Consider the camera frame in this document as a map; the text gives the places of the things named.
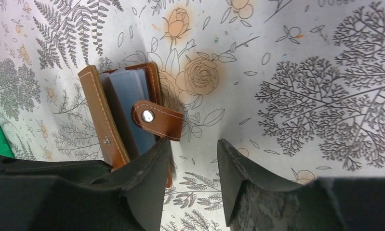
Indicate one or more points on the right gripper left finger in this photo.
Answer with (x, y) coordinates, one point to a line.
(84, 195)

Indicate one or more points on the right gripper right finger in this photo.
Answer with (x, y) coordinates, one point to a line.
(256, 199)

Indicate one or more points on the brown leather card holder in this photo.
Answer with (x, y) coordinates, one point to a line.
(127, 111)

